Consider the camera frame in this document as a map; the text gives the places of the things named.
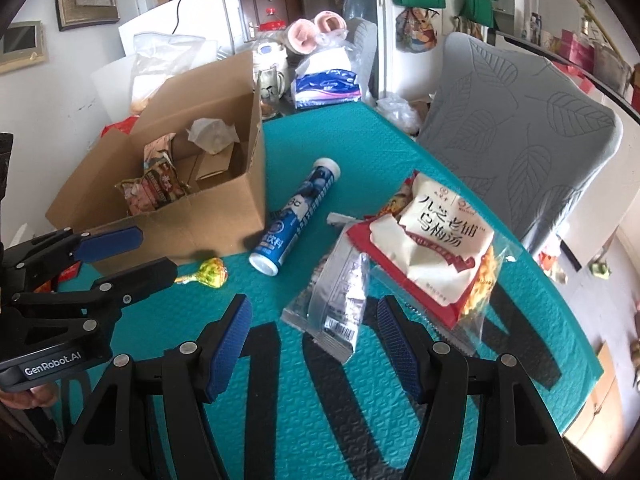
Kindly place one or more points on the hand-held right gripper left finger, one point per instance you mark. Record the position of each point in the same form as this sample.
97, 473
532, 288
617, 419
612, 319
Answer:
230, 350

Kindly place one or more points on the silver foil packet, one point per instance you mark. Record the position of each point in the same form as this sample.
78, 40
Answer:
335, 300

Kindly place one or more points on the small red packet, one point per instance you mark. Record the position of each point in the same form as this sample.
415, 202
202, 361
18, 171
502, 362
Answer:
70, 270

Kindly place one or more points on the clear bag of yellow snacks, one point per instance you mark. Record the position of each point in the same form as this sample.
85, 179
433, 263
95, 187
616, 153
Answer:
487, 280

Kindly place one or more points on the white and red packet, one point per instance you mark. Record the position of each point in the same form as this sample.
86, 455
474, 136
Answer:
435, 250

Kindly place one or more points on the white lidded bottle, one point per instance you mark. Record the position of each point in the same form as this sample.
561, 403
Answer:
270, 54

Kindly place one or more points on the blue tissue pack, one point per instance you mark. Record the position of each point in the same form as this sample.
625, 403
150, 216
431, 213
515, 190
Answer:
325, 87

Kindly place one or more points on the white plastic bag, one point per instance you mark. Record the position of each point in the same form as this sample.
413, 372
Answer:
320, 60

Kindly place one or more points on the clear zip bag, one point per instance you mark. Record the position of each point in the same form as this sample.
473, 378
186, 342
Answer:
212, 135

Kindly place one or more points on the pink fluffy slipper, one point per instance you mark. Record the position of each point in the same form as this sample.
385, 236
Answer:
330, 22
304, 35

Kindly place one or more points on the pink seaweed snack packet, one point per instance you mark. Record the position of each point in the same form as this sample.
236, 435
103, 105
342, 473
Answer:
157, 147

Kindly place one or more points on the grey storage bin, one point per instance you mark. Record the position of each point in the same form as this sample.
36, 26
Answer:
610, 67

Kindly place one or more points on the crumpled clear plastic bag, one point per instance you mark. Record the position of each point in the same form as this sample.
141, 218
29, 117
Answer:
400, 111

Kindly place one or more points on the glass mug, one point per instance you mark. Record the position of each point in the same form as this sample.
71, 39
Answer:
270, 87

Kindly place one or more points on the grey leaf-pattern chair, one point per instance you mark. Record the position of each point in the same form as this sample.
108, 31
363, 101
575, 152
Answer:
525, 135

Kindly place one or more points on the dark red snack packet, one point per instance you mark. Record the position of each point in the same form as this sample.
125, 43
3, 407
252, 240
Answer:
155, 185

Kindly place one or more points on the light framed picture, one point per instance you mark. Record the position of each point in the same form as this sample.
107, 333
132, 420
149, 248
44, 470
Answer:
20, 42

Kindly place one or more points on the small cardboard box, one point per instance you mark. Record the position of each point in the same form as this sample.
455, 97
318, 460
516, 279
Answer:
215, 167

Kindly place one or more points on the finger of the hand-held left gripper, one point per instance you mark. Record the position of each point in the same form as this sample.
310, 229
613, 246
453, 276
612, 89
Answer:
140, 275
112, 245

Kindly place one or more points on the printed cartoon tote bag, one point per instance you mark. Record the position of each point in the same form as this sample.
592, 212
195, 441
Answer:
415, 30

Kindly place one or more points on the white fridge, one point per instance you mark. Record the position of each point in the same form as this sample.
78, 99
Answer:
200, 20

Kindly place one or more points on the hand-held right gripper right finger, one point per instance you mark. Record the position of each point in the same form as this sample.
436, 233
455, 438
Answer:
397, 350

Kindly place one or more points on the yellow lollipop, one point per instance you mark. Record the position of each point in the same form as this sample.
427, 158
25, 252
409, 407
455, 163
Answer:
212, 272

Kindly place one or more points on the blue drink tablet tube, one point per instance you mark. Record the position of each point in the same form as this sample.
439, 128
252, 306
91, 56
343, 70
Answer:
295, 215

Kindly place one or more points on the pink gift box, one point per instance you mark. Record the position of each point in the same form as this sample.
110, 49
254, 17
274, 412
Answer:
575, 46

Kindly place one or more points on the person's left hand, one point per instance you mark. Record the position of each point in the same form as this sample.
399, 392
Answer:
25, 399

